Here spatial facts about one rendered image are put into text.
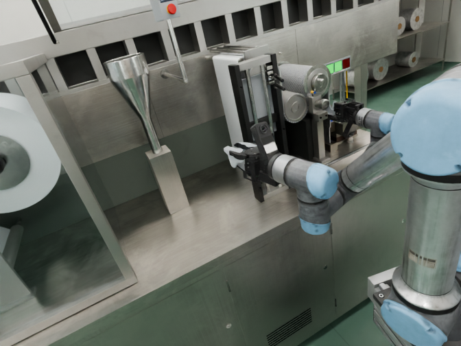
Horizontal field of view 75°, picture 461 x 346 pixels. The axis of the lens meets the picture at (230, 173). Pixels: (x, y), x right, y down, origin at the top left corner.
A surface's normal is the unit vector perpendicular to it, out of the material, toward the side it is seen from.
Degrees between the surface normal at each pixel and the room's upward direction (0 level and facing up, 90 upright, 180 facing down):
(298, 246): 90
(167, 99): 90
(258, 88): 90
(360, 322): 0
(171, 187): 90
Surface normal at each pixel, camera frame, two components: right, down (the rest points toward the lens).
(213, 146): 0.43, 0.36
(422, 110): -0.77, 0.35
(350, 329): -0.21, -0.85
